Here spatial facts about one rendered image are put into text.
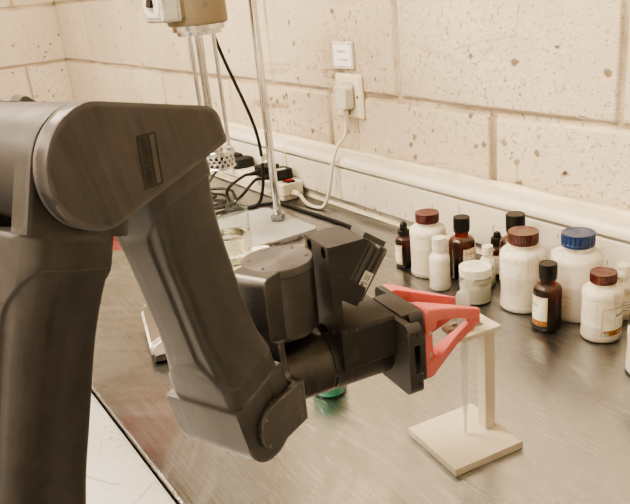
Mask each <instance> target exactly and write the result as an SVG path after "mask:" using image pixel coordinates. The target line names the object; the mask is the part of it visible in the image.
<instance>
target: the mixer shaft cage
mask: <svg viewBox="0 0 630 504"><path fill-rule="evenodd" d="M211 36H212V43H213V50H214V57H215V64H216V72H217V79H218V86H219V93H220V100H221V107H222V114H223V121H224V129H225V135H226V143H227V145H222V146H221V147H219V148H218V149H217V150H215V151H214V152H213V153H212V154H210V155H209V156H208V157H207V160H208V163H209V167H210V171H211V172H217V171H224V170H228V169H231V168H234V167H235V166H236V163H235V158H234V153H235V147H234V146H232V145H231V143H230V136H229V129H228V122H227V114H226V107H225V100H224V93H223V85H222V78H221V71H220V64H219V57H218V49H217V42H216V35H215V34H211ZM194 38H195V45H196V52H197V58H198V65H199V72H200V79H201V85H202V92H203V99H204V105H205V106H210V107H212V101H211V94H210V87H209V80H208V73H207V66H206V59H205V57H206V56H205V49H204V42H203V35H200V36H194ZM188 43H189V50H190V57H191V63H192V70H193V76H194V83H195V89H196V96H197V103H198V105H200V106H202V102H201V95H200V89H199V82H198V75H197V69H196V62H195V55H194V49H193V42H192V36H189V37H188ZM212 108H213V107H212ZM223 166H224V167H223ZM227 166H228V167H227ZM222 167H223V168H222Z"/></svg>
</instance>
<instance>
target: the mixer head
mask: <svg viewBox="0 0 630 504"><path fill-rule="evenodd" d="M142 3H143V9H144V15H145V18H146V21H147V23H167V26H168V27H170V28H172V33H177V37H189V36H200V35H208V34H215V33H220V32H222V30H221V28H225V23H224V22H226V21H227V20H228V15H227V8H226V0H142Z"/></svg>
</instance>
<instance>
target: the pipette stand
mask: <svg viewBox="0 0 630 504"><path fill-rule="evenodd" d="M441 328H442V331H443V332H445V333H446V334H448V335H449V334H450V333H451V332H452V331H453V330H455V329H456V328H457V327H456V322H453V323H450V324H447V325H444V326H442V327H441ZM498 330H501V325H500V324H498V323H496V322H495V321H493V320H491V319H489V318H487V317H486V316H484V315H482V314H480V322H479V323H478V324H477V327H475V328H473V329H472V330H471V331H470V332H469V333H468V334H467V335H466V336H465V337H464V338H463V339H462V340H461V341H460V343H464V342H467V341H470V340H473V339H476V338H477V359H478V408H477V407H476V406H475V405H473V404H472V403H471V404H468V413H467V433H465V432H464V417H463V407H461V408H458V409H456V410H453V411H450V412H448V413H445V414H443V415H440V416H438V417H435V418H433V419H430V420H427V421H425V422H422V423H420V424H417V425H415V426H412V427H410V428H409V435H410V436H411V437H413V438H414V439H415V440H416V441H417V442H418V443H419V444H420V445H421V446H423V447H424V448H425V449H426V450H427V451H428V452H429V453H430V454H431V455H432V456H434V457H435V458H436V459H437V460H438V461H439V462H440V463H441V464H442V465H444V466H445V467H446V468H447V469H448V470H449V471H450V472H451V473H452V474H454V475H455V476H459V475H461V474H463V473H466V472H468V471H470V470H472V469H475V468H477V467H479V466H482V465H484V464H486V463H489V462H491V461H493V460H495V459H498V458H500V457H502V456H505V455H507V454H509V453H512V452H514V451H516V450H518V449H521V448H523V441H522V440H521V439H519V438H518V437H517V436H515V435H514V434H513V433H511V432H510V431H509V430H507V429H506V428H504V427H503V426H502V425H500V424H499V423H498V422H496V421H495V340H494V332H496V331H498Z"/></svg>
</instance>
